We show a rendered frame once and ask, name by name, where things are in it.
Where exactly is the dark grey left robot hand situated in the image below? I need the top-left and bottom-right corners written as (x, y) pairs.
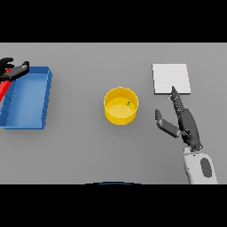
top-left (0, 57), bottom-right (30, 82)

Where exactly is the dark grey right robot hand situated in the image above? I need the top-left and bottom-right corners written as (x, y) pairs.
top-left (154, 85), bottom-right (204, 152)

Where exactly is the red beaker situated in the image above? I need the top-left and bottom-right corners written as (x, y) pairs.
top-left (0, 67), bottom-right (13, 101)

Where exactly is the pale square measuring scale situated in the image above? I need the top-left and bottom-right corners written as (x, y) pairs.
top-left (152, 63), bottom-right (192, 96)

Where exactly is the yellow bowl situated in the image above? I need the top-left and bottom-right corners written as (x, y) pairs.
top-left (103, 86), bottom-right (139, 126)

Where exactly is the blue tray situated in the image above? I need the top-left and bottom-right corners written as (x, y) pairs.
top-left (0, 66), bottom-right (53, 130)

